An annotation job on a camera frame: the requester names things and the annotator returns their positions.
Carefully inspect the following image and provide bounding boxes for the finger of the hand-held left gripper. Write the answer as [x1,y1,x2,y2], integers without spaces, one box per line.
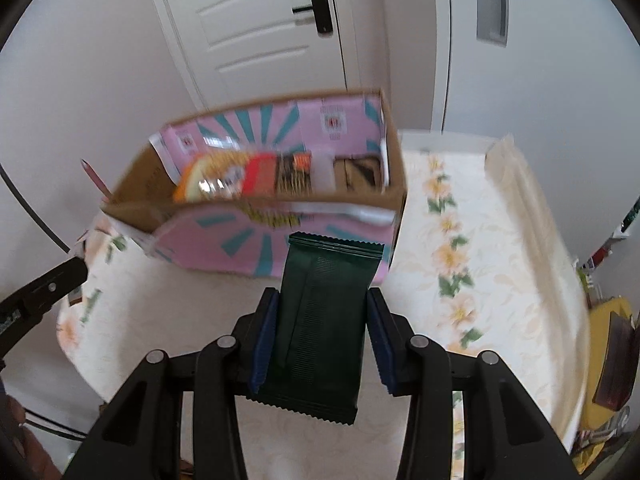
[0,257,90,361]

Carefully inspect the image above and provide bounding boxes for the clear waffle packet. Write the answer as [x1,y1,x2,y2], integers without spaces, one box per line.
[200,152,251,198]

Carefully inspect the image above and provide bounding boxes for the white panelled door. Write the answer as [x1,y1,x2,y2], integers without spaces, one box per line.
[142,0,363,111]

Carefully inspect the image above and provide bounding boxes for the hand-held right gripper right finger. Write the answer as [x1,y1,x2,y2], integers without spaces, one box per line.
[367,287,576,480]

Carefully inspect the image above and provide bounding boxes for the brown book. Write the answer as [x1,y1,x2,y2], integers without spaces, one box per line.
[592,312,640,411]

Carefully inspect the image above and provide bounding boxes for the small colourful objects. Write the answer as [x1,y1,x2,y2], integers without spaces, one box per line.
[575,195,640,281]

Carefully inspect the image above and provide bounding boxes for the red snack packet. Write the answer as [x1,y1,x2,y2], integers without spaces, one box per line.
[242,154,278,197]

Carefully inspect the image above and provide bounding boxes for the pink printed cardboard box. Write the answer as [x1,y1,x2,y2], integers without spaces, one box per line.
[100,87,408,281]

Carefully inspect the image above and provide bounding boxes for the black cable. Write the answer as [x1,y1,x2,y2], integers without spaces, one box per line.
[0,165,71,256]

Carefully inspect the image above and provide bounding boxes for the orange snack packet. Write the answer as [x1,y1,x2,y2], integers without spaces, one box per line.
[172,160,211,203]

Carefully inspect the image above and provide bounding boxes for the dark green snack packet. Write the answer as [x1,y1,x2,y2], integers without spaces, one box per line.
[245,231,386,426]

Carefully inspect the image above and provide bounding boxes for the black door handle lock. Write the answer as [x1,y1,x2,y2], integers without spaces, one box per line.
[291,0,335,36]

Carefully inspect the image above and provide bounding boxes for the small white snack packet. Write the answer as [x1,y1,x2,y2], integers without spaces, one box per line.
[312,152,336,193]

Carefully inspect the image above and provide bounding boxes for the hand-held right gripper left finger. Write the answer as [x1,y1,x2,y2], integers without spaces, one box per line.
[62,287,281,480]

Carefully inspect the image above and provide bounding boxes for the white door grey panel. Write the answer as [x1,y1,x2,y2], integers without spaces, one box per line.
[432,0,531,133]

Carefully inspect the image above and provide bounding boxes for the pink stick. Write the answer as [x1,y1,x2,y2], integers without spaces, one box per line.
[81,159,113,201]

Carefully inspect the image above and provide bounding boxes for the black gold snack packet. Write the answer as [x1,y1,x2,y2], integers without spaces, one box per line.
[275,150,316,195]

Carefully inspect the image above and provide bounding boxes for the yellow chair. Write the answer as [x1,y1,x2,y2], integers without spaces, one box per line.
[575,297,640,476]

